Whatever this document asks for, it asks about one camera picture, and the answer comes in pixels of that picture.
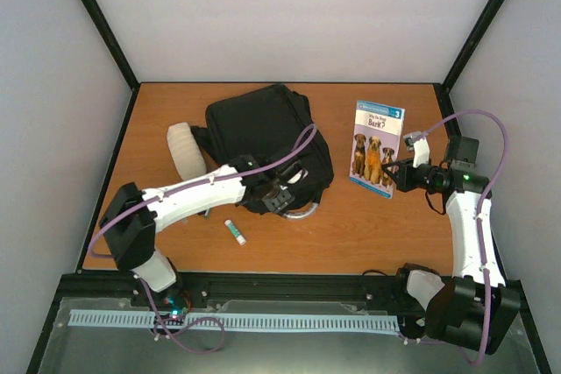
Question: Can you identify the black frame post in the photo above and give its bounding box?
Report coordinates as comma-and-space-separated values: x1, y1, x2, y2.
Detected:
54, 0, 141, 91
441, 0, 534, 88

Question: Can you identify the beige fabric pencil case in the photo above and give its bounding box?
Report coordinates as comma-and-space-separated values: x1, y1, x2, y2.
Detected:
167, 123, 207, 181

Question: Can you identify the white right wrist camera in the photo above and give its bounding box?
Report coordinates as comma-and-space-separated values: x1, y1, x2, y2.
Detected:
403, 131, 430, 168

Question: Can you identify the black right frame post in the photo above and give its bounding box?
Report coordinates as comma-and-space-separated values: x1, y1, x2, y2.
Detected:
441, 0, 534, 88

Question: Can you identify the white green glue stick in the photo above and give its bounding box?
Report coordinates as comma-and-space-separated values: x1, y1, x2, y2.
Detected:
224, 219, 246, 245

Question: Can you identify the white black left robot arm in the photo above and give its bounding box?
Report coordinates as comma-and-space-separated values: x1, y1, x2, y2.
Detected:
100, 155, 308, 307

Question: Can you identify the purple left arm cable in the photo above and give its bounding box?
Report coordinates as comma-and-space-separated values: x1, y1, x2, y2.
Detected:
87, 123, 317, 259

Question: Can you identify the small green lit circuit board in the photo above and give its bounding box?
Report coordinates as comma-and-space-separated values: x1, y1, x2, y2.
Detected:
168, 297, 191, 319

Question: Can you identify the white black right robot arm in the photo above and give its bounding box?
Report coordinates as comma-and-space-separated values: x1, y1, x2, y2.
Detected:
382, 132, 521, 355

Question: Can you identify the dog picture book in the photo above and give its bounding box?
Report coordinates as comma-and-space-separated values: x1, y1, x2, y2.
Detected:
350, 101, 405, 199

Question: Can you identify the black left frame post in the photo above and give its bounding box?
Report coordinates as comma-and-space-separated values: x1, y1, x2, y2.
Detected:
54, 0, 141, 91

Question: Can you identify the black student backpack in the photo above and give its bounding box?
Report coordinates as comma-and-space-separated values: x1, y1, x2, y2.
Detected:
191, 84, 334, 213

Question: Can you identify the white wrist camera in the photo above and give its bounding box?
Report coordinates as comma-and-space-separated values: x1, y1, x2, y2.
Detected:
287, 169, 309, 185
403, 131, 430, 168

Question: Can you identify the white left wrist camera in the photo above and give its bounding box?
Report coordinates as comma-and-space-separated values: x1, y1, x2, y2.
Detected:
287, 169, 309, 185

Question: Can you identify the light blue cable duct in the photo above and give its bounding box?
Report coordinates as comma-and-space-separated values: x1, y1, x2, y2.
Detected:
67, 309, 400, 335

